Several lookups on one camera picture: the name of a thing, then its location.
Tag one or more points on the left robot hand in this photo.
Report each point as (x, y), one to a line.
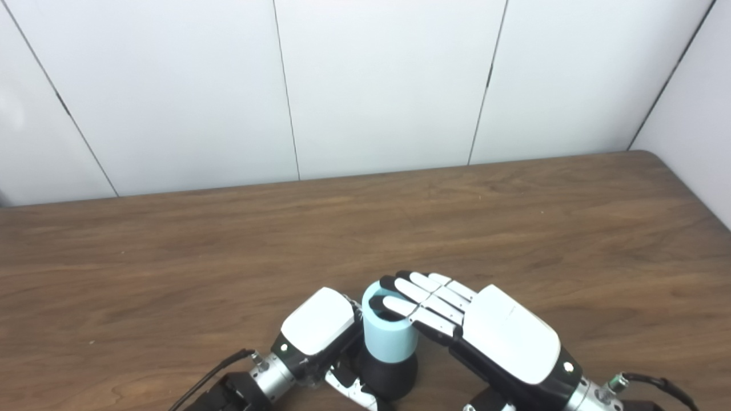
(317, 325)

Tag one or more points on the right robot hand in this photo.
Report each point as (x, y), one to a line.
(502, 337)

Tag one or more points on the light blue cylinder cup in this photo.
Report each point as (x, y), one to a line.
(388, 339)

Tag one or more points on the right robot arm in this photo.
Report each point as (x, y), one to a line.
(605, 399)

